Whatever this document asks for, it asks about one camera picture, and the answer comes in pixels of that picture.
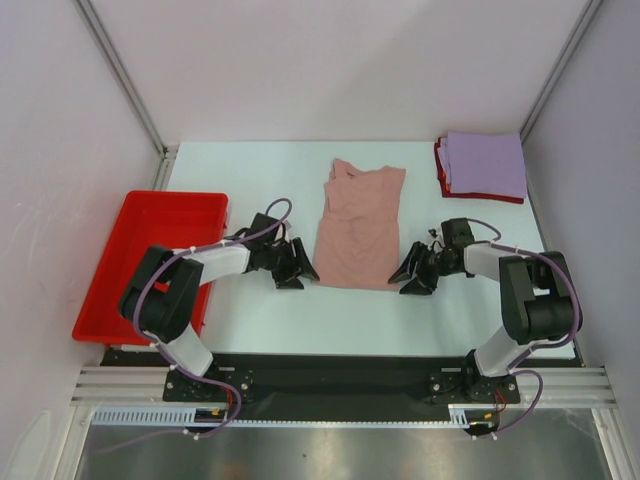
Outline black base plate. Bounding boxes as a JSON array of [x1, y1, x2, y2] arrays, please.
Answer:
[[99, 349, 584, 422]]

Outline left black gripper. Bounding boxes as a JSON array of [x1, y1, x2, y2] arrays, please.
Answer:
[[263, 238, 318, 290]]

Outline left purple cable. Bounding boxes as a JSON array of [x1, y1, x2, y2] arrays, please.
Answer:
[[97, 198, 294, 454]]

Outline white cable duct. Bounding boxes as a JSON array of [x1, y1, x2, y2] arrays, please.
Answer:
[[91, 406, 495, 430]]

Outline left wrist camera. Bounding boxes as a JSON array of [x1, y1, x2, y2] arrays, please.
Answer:
[[226, 213, 287, 250]]

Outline folded lilac t shirt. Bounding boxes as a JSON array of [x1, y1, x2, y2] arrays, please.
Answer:
[[441, 131, 527, 200]]

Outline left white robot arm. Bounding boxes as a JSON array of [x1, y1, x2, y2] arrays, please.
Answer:
[[118, 236, 320, 400]]

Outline folded red t shirt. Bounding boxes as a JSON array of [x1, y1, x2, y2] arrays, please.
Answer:
[[433, 139, 525, 205]]

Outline aluminium frame rail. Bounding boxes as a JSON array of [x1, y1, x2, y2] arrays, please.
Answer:
[[71, 366, 617, 409]]

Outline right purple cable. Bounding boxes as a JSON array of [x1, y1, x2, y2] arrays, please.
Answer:
[[464, 218, 586, 436]]

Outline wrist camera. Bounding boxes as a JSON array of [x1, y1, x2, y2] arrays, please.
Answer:
[[429, 218, 476, 249], [226, 213, 287, 250]]

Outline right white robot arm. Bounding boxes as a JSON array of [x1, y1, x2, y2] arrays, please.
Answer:
[[388, 242, 582, 403]]

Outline red plastic bin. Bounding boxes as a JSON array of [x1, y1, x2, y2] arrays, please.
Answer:
[[72, 190, 229, 346]]

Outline folded orange t shirt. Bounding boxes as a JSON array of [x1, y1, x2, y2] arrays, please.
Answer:
[[435, 137, 450, 195]]

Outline pink t shirt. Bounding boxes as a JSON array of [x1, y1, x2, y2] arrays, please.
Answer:
[[313, 158, 406, 291]]

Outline purple cable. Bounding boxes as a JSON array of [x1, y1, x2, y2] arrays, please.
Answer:
[[464, 218, 586, 436], [97, 198, 294, 454]]

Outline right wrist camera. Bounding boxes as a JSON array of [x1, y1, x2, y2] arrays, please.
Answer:
[[429, 218, 476, 249]]

